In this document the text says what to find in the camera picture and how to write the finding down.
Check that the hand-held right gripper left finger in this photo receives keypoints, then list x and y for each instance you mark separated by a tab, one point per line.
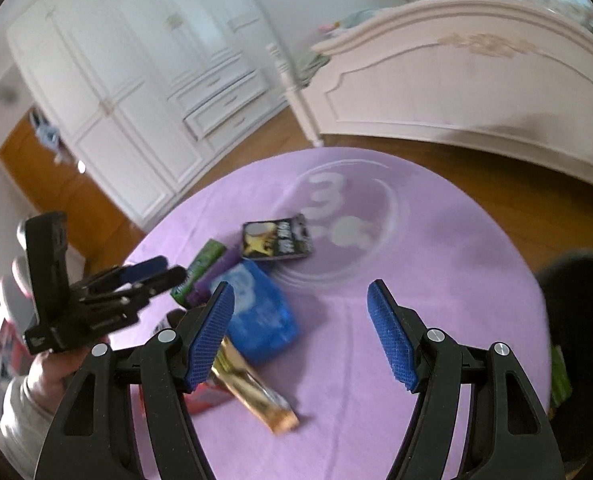
209	335

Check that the blue hanging bag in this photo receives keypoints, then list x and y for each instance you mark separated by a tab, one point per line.
49	135

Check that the person's left forearm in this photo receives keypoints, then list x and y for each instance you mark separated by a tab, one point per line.
24	410

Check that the black snack packet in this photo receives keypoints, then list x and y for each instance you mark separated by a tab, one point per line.
276	237

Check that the purple candy tube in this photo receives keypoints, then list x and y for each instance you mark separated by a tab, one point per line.
216	280

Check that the white wardrobe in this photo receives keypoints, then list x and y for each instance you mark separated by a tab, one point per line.
126	85

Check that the green cloth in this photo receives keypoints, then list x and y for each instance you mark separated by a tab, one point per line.
314	67

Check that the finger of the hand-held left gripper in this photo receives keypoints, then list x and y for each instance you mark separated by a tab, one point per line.
144	267
166	277

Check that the black trash bin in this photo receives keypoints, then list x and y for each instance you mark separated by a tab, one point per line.
586	285

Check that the green candy tube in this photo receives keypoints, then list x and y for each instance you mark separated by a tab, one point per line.
199	270

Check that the gold snack packet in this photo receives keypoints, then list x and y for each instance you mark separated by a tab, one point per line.
256	395

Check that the red snack box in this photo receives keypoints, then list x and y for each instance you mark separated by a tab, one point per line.
206	400

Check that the blue snack packet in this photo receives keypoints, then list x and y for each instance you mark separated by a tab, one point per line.
261	315

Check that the purple round tablecloth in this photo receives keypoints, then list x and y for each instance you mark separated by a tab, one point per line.
376	240

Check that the brown wooden door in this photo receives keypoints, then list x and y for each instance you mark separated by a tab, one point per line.
61	190

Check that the person's left hand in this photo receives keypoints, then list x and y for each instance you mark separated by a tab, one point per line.
56	367

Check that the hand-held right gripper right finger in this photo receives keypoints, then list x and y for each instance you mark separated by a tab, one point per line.
394	340

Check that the cream ornate bed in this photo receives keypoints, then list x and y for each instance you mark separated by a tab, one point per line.
451	75

